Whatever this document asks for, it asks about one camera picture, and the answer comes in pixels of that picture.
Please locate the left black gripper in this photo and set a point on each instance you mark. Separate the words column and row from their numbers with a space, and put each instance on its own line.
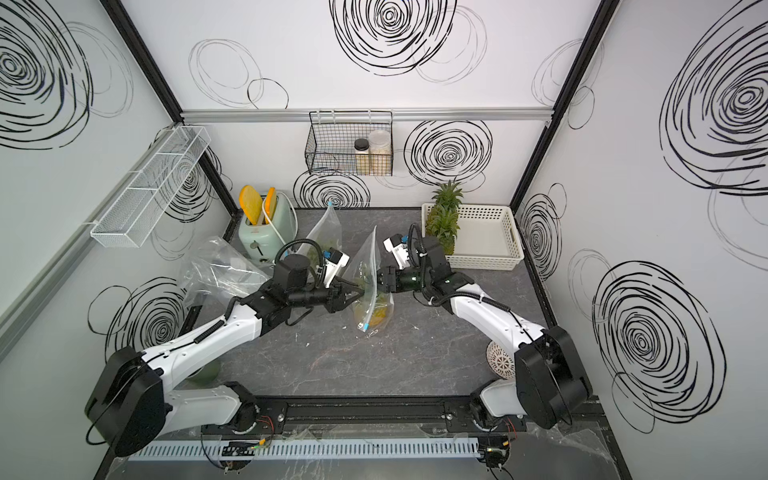
column 336, row 297

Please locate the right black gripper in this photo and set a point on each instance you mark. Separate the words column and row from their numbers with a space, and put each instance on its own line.
column 389, row 273

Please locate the clear zip-top bag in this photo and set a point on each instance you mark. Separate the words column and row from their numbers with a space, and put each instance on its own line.
column 327, row 233
column 213, row 267
column 368, row 257

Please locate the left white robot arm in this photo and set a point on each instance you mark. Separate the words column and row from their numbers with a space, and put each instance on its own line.
column 136, row 398

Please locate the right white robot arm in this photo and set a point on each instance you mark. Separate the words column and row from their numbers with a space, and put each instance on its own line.
column 550, row 380

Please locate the mint green toaster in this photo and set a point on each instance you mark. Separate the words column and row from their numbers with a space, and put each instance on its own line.
column 261, row 242

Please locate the cream perforated plastic basket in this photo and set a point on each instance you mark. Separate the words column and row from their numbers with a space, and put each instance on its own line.
column 487, row 239

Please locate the right yellow toast slice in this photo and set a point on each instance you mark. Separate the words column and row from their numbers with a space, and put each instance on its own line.
column 269, row 205

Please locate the yellow toast slice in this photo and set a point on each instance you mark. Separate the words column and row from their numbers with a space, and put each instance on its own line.
column 269, row 205
column 251, row 203

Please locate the dark-lid spice jar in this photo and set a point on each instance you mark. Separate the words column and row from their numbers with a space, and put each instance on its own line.
column 362, row 156

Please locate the white-lid spice jar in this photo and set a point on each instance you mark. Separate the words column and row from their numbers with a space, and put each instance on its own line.
column 380, row 152

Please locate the left yellow toast slice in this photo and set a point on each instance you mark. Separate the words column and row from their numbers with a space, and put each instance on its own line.
column 251, row 203

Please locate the white round sink strainer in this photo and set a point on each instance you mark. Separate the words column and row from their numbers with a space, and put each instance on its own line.
column 500, row 362

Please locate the green ceramic cup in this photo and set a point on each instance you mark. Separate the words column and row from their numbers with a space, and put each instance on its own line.
column 206, row 375

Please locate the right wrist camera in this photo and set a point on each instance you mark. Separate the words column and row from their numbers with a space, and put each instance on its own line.
column 396, row 245

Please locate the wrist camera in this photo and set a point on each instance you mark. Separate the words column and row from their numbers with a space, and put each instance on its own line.
column 396, row 245
column 335, row 261

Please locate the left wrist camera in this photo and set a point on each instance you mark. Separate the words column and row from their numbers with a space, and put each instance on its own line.
column 335, row 261

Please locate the black wire wall basket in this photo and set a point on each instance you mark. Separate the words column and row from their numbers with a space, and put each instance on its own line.
column 330, row 142

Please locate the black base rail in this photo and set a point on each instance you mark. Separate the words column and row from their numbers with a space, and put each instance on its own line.
column 454, row 414

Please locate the grey slotted cable duct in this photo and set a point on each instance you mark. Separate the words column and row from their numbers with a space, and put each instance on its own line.
column 309, row 449

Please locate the white mesh wall shelf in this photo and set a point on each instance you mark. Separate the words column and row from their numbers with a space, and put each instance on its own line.
column 152, row 186

